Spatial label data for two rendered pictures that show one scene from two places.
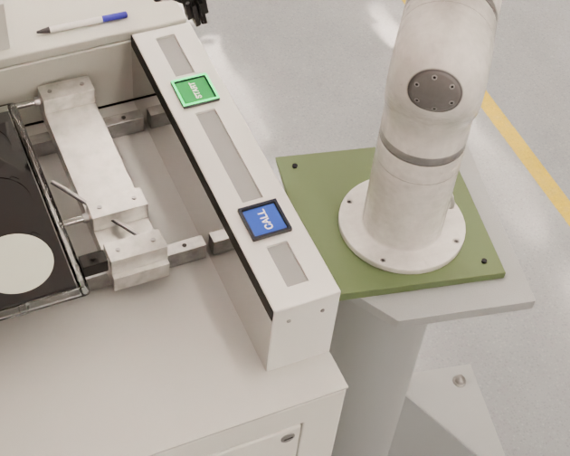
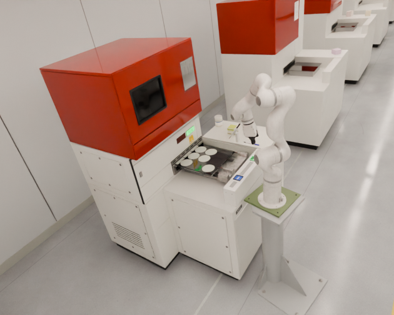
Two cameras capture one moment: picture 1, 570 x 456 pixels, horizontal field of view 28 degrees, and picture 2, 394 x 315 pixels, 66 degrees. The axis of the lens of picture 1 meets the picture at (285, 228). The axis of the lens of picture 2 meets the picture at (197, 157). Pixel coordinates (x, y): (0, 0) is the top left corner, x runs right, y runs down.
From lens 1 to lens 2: 1.48 m
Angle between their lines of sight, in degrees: 52
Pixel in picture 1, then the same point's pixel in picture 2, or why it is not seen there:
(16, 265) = (207, 168)
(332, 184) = not seen: hidden behind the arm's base
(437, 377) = (316, 276)
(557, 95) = not seen: outside the picture
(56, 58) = (243, 147)
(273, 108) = (343, 207)
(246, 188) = (242, 173)
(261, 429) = (217, 210)
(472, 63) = (261, 156)
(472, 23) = (268, 151)
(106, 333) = (212, 185)
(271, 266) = (230, 183)
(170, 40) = not seen: hidden behind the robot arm
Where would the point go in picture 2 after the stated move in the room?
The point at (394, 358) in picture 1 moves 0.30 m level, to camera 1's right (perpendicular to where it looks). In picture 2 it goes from (266, 232) to (296, 260)
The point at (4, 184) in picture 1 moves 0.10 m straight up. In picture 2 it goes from (219, 159) to (218, 149)
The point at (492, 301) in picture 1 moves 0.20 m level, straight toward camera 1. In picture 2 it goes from (271, 219) to (241, 226)
